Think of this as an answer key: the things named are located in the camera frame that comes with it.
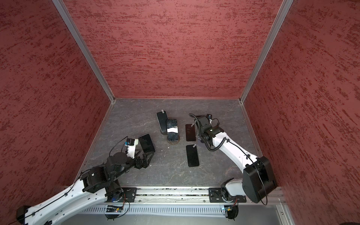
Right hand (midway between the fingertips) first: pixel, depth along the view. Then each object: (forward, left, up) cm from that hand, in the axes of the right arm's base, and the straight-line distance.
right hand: (202, 135), depth 86 cm
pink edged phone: (+9, +7, -11) cm, 16 cm away
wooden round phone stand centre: (0, +19, -6) cm, 19 cm away
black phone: (-6, +34, +2) cm, 34 cm away
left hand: (-13, +31, +4) cm, 34 cm away
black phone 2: (-9, +6, -10) cm, 15 cm away
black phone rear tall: (+14, +26, -1) cm, 29 cm away
